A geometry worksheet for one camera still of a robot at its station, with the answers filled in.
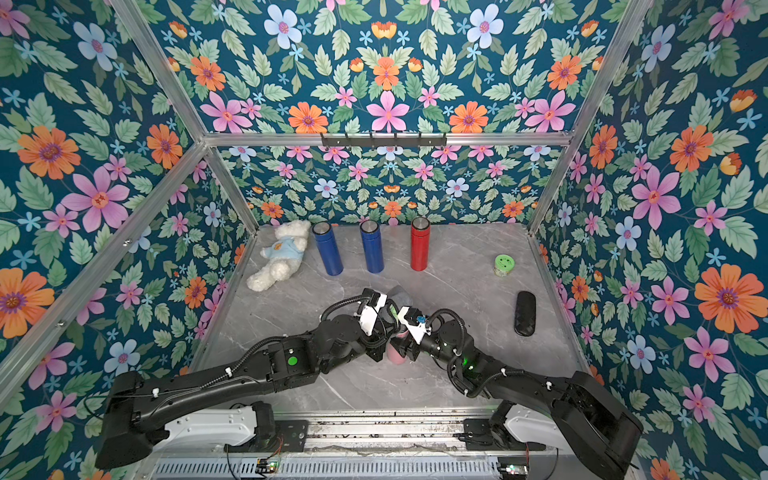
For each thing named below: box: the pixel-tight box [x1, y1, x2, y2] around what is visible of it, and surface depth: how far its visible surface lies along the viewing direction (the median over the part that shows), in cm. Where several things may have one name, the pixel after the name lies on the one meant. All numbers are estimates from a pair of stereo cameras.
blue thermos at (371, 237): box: [360, 220, 384, 274], surface depth 98 cm
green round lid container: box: [493, 254, 516, 277], surface depth 106 cm
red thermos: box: [411, 217, 431, 272], surface depth 100 cm
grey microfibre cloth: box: [387, 285, 413, 315], surface depth 69 cm
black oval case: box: [514, 291, 536, 337], surface depth 95 cm
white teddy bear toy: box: [246, 220, 311, 292], surface depth 103 cm
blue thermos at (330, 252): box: [312, 221, 344, 276], surface depth 98 cm
